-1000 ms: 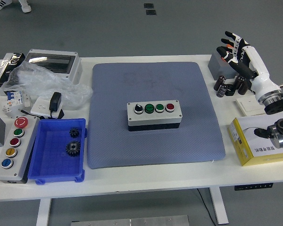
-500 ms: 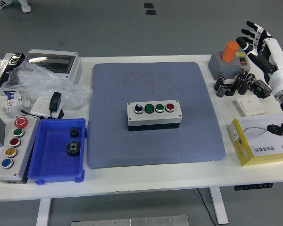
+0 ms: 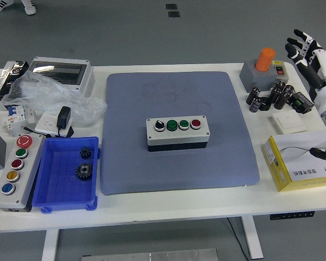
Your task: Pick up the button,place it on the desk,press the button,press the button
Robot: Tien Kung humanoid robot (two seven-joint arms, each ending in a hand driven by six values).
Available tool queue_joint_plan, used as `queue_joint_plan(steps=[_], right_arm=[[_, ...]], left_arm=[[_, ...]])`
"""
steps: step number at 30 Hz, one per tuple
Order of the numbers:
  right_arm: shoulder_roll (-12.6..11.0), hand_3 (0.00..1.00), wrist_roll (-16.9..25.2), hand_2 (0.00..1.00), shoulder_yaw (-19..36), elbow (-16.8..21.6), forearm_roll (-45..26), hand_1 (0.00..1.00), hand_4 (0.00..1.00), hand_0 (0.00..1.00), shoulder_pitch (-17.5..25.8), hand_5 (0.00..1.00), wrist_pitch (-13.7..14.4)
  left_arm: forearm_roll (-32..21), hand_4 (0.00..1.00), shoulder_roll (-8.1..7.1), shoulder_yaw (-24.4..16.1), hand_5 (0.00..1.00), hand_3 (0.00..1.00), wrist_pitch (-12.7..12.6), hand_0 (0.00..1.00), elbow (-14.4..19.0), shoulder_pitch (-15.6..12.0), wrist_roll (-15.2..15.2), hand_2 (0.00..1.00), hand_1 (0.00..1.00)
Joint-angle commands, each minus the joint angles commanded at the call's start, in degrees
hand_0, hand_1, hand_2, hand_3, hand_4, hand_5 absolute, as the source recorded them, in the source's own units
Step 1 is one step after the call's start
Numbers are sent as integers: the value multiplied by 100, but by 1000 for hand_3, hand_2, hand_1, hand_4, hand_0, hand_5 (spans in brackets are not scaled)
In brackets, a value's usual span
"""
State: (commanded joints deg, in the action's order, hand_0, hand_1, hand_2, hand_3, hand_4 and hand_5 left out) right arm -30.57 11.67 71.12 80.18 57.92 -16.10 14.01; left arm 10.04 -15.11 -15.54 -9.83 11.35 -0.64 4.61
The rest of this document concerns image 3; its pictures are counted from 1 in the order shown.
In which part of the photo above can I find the five-button grey control box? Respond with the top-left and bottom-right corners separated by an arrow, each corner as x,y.
0,133 -> 46,213

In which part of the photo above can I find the white circuit breaker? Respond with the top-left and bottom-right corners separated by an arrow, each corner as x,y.
0,103 -> 36,136

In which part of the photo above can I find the large black gear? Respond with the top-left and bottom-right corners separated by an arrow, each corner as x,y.
75,162 -> 95,181

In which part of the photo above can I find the clear plastic bag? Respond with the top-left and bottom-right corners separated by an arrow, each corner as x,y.
1,71 -> 108,127

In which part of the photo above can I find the orange cylinder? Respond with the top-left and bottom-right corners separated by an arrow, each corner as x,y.
254,47 -> 277,72

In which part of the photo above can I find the black adapter cord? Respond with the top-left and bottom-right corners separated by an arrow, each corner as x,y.
21,125 -> 62,138

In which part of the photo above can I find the white box glossy black top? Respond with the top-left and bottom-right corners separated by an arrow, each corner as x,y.
0,60 -> 30,111

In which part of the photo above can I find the white distribution box clear lid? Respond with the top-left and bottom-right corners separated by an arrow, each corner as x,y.
28,56 -> 96,98

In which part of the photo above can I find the white table leg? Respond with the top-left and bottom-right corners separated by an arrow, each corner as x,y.
41,229 -> 60,261
241,216 -> 264,259

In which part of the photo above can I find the grey-blue padded mat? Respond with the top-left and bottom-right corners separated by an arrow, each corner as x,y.
99,71 -> 261,196

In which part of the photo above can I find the four-button grey control box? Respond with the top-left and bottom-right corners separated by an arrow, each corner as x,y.
146,114 -> 210,153

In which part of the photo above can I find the person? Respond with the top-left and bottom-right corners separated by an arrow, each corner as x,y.
0,0 -> 37,15

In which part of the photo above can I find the blue plastic bin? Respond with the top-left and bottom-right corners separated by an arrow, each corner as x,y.
32,136 -> 101,214

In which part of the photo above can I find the white wall switch plate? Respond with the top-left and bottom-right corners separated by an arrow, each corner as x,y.
271,111 -> 308,134

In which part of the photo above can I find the black cable under table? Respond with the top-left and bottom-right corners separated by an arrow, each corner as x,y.
227,217 -> 252,261

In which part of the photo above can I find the black table control panel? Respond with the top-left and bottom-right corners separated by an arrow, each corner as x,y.
269,210 -> 315,221

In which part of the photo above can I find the black ring holder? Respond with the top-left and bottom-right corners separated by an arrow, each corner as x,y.
260,96 -> 272,111

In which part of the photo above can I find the black power adapter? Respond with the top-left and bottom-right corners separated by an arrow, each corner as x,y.
56,105 -> 72,130

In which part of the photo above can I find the white wall socket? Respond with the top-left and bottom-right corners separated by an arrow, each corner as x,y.
34,111 -> 74,139

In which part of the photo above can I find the black module green terminal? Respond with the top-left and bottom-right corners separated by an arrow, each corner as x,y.
287,92 -> 315,114

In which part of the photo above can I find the grey square base block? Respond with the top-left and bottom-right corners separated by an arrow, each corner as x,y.
239,59 -> 278,92

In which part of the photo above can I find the yellow and white carton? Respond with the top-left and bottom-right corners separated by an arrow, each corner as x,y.
261,129 -> 326,193

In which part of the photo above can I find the grey metal plate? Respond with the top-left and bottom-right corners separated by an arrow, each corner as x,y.
81,247 -> 218,261

